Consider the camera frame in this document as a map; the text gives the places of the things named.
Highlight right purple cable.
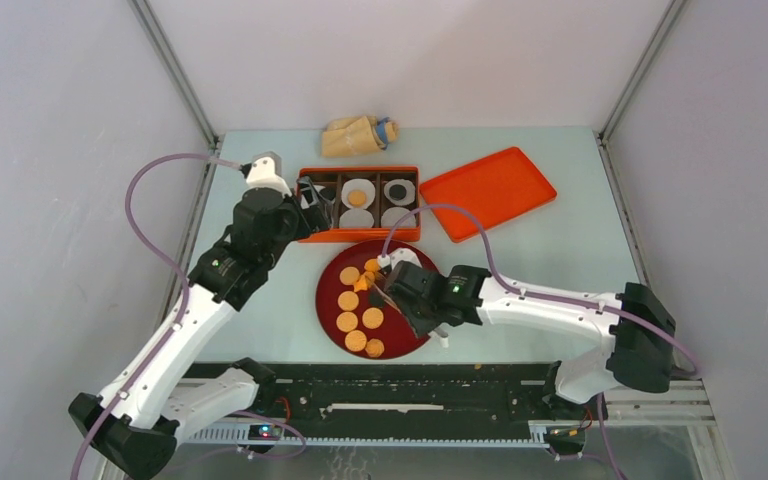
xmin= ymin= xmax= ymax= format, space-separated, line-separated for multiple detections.
xmin=380 ymin=203 xmax=700 ymax=480

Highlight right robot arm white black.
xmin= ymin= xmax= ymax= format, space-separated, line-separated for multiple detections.
xmin=382 ymin=261 xmax=675 ymax=418

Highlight swirl tan cookie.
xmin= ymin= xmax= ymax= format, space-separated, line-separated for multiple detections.
xmin=364 ymin=338 xmax=385 ymax=358

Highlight orange cookie box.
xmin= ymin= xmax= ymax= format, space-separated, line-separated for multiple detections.
xmin=299 ymin=165 xmax=421 ymax=243

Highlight dark red round plate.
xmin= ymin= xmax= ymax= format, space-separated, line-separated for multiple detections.
xmin=315 ymin=239 xmax=431 ymax=361

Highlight metal tongs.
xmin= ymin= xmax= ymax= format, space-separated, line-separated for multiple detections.
xmin=373 ymin=263 xmax=449 ymax=348

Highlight beige cloth bundle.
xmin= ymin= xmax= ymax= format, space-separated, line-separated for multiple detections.
xmin=320 ymin=115 xmax=400 ymax=158

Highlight orange box lid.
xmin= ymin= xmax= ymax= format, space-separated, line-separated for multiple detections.
xmin=419 ymin=147 xmax=557 ymax=230

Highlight orange fish cookie upper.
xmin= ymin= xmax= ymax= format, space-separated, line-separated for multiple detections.
xmin=364 ymin=258 xmax=381 ymax=273

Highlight round tan biscuit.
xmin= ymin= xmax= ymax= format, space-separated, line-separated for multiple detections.
xmin=344 ymin=329 xmax=368 ymax=352
xmin=335 ymin=311 xmax=359 ymax=333
xmin=337 ymin=291 xmax=359 ymax=312
xmin=361 ymin=307 xmax=385 ymax=330
xmin=347 ymin=189 xmax=367 ymax=208
xmin=339 ymin=266 xmax=361 ymax=286

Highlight orange fish cookie lower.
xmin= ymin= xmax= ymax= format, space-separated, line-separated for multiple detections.
xmin=353 ymin=272 xmax=376 ymax=292

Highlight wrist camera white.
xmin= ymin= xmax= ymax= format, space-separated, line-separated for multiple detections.
xmin=240 ymin=151 xmax=292 ymax=196
xmin=376 ymin=248 xmax=421 ymax=270

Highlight black sandwich cookie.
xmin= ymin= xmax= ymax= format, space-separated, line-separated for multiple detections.
xmin=318 ymin=186 xmax=336 ymax=202
xmin=388 ymin=184 xmax=407 ymax=203

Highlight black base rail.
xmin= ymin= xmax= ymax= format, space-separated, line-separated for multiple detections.
xmin=213 ymin=362 xmax=609 ymax=439

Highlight orange fish cookie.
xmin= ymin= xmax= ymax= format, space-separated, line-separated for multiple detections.
xmin=364 ymin=258 xmax=381 ymax=273
xmin=353 ymin=272 xmax=376 ymax=292

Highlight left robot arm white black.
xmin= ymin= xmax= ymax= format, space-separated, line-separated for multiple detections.
xmin=69 ymin=186 xmax=333 ymax=479

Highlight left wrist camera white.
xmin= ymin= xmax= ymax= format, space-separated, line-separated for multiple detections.
xmin=240 ymin=151 xmax=292 ymax=196

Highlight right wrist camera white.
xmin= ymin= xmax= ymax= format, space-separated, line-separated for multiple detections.
xmin=376 ymin=248 xmax=421 ymax=270

